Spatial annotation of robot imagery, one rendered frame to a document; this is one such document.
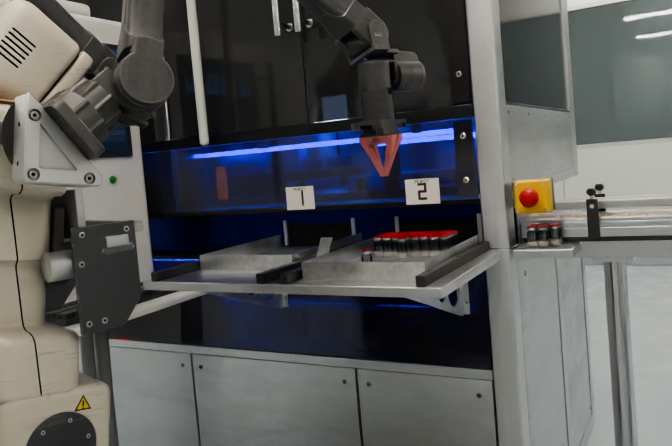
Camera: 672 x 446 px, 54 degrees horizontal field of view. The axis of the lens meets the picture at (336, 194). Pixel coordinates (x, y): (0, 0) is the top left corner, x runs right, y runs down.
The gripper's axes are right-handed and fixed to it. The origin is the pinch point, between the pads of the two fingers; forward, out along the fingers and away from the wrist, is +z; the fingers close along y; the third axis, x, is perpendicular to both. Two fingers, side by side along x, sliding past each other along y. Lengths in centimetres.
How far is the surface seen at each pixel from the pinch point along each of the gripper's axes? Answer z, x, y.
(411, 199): 8.4, 10.7, 35.6
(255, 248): 18, 54, 31
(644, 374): 112, -18, 217
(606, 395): 111, -6, 185
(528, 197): 9.3, -17.5, 32.5
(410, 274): 19.1, -2.8, 0.8
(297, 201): 7, 43, 35
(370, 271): 18.5, 5.2, 0.6
